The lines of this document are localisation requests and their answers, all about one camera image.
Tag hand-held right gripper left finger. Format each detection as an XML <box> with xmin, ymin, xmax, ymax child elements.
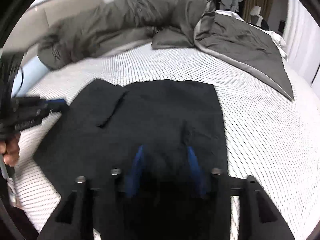
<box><xmin>37</xmin><ymin>145</ymin><xmax>145</xmax><ymax>240</ymax></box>

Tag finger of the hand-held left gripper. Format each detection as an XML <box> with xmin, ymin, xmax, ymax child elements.
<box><xmin>35</xmin><ymin>109</ymin><xmax>62</xmax><ymax>125</ymax></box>
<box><xmin>37</xmin><ymin>97</ymin><xmax>68</xmax><ymax>114</ymax></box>

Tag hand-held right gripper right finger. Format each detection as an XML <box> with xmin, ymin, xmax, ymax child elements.
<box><xmin>186</xmin><ymin>145</ymin><xmax>297</xmax><ymax>240</ymax></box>

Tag black pants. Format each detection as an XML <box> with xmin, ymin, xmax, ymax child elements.
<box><xmin>34</xmin><ymin>79</ymin><xmax>229</xmax><ymax>240</ymax></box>

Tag person's left hand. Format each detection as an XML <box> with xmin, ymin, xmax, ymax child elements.
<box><xmin>0</xmin><ymin>133</ymin><xmax>20</xmax><ymax>167</ymax></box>

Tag light blue pillow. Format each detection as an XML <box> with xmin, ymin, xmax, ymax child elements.
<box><xmin>14</xmin><ymin>55</ymin><xmax>50</xmax><ymax>98</ymax></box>

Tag beige headboard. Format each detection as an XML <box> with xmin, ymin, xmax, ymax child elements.
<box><xmin>5</xmin><ymin>0</ymin><xmax>108</xmax><ymax>53</ymax></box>

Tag grey duvet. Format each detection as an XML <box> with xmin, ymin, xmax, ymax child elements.
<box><xmin>37</xmin><ymin>0</ymin><xmax>294</xmax><ymax>100</ymax></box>

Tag white crumpled sheet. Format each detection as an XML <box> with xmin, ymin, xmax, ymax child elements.
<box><xmin>215</xmin><ymin>10</ymin><xmax>288</xmax><ymax>60</ymax></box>

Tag white chair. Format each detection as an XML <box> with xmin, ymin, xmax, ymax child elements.
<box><xmin>249</xmin><ymin>5</ymin><xmax>263</xmax><ymax>27</ymax></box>

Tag white curtain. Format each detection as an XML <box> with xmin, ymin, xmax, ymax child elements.
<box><xmin>286</xmin><ymin>0</ymin><xmax>320</xmax><ymax>85</ymax></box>

